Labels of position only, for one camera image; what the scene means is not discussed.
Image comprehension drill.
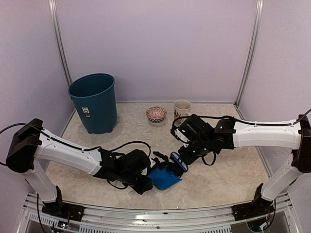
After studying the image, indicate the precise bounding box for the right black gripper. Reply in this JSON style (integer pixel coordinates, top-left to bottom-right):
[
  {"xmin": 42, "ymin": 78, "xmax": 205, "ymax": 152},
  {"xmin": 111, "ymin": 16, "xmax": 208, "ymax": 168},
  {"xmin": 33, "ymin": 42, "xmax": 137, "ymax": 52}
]
[{"xmin": 177, "ymin": 138, "xmax": 213, "ymax": 166}]

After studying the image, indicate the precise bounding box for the blue hand brush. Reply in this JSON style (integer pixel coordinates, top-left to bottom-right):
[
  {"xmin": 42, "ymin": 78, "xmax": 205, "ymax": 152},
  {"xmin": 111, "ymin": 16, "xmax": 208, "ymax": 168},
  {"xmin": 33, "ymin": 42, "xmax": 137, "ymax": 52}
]
[{"xmin": 170, "ymin": 151, "xmax": 189, "ymax": 172}]

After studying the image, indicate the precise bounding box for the blue plastic dustpan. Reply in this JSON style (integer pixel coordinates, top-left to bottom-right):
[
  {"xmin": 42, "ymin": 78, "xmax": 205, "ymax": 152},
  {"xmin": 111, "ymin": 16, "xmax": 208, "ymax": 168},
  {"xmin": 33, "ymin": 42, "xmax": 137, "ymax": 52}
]
[{"xmin": 148, "ymin": 167, "xmax": 181, "ymax": 191}]

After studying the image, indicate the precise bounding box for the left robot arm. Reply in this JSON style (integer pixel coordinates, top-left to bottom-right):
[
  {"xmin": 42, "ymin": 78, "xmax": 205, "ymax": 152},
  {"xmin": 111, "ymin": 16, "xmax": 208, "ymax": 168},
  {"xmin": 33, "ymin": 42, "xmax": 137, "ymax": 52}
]
[{"xmin": 1, "ymin": 118, "xmax": 153, "ymax": 216}]

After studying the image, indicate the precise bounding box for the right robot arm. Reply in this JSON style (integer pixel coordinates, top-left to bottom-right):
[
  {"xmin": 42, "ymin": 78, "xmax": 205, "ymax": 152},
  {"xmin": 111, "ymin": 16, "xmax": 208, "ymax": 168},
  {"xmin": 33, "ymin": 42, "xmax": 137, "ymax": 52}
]
[{"xmin": 171, "ymin": 114, "xmax": 311, "ymax": 216}]

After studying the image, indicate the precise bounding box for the pile of coloured paper scraps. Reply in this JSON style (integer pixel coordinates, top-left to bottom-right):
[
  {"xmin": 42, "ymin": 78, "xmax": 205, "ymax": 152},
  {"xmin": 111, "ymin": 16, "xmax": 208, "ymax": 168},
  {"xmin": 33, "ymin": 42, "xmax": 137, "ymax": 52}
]
[{"xmin": 151, "ymin": 151, "xmax": 185, "ymax": 178}]

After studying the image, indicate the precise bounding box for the cream ceramic mug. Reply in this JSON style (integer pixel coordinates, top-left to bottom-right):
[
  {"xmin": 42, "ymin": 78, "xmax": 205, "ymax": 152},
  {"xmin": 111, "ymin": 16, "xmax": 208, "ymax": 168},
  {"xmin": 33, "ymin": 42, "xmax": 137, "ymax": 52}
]
[{"xmin": 173, "ymin": 100, "xmax": 191, "ymax": 119}]

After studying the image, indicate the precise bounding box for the patterned red ceramic bowl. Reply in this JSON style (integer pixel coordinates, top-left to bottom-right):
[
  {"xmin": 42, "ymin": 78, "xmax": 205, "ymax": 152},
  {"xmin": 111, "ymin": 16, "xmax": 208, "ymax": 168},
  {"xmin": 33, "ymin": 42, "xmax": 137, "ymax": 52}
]
[{"xmin": 146, "ymin": 106, "xmax": 167, "ymax": 123}]

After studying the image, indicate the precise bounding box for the teal plastic waste bin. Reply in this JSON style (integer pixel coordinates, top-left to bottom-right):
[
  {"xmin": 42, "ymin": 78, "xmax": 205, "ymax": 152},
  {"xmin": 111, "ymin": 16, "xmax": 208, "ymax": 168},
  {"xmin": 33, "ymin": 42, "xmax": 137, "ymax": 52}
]
[{"xmin": 68, "ymin": 73, "xmax": 117, "ymax": 134}]

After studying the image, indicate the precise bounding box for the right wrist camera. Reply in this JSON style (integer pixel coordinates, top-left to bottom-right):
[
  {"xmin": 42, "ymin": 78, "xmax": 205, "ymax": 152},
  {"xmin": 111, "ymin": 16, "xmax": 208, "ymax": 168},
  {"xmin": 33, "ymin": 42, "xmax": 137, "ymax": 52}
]
[{"xmin": 170, "ymin": 114, "xmax": 214, "ymax": 144}]

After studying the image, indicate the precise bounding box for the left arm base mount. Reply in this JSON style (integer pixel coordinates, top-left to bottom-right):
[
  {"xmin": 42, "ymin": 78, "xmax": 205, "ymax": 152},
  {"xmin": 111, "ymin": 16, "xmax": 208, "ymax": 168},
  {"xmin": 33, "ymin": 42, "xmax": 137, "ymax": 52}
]
[{"xmin": 42, "ymin": 186, "xmax": 85, "ymax": 222}]

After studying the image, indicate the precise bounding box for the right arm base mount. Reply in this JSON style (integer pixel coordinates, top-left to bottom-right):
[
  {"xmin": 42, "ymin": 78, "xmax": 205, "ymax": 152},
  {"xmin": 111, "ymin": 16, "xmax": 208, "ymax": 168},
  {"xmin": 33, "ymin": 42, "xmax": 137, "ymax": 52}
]
[{"xmin": 231, "ymin": 183, "xmax": 275, "ymax": 221}]

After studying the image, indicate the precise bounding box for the front aluminium rail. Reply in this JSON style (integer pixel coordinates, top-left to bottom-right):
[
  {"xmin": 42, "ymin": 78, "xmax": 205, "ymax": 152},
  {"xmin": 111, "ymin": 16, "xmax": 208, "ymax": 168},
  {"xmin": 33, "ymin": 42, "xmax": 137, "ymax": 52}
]
[{"xmin": 15, "ymin": 193, "xmax": 301, "ymax": 233}]

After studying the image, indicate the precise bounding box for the right aluminium frame post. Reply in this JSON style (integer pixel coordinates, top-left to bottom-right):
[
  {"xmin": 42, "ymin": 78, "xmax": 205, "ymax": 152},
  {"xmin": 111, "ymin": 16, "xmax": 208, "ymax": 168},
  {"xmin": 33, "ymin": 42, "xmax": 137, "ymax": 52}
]
[{"xmin": 234, "ymin": 0, "xmax": 264, "ymax": 108}]

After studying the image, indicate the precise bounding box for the aluminium frame post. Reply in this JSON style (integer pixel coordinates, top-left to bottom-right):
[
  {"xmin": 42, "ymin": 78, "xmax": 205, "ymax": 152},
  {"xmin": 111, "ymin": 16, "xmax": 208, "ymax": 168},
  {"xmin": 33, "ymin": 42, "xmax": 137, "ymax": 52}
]
[
  {"xmin": 49, "ymin": 0, "xmax": 72, "ymax": 87},
  {"xmin": 234, "ymin": 0, "xmax": 264, "ymax": 108}
]

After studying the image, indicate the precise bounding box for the left aluminium frame post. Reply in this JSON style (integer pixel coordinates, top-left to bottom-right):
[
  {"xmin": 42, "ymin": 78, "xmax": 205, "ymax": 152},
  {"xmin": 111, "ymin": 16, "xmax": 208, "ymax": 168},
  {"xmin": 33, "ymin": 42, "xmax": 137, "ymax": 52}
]
[{"xmin": 49, "ymin": 0, "xmax": 72, "ymax": 87}]

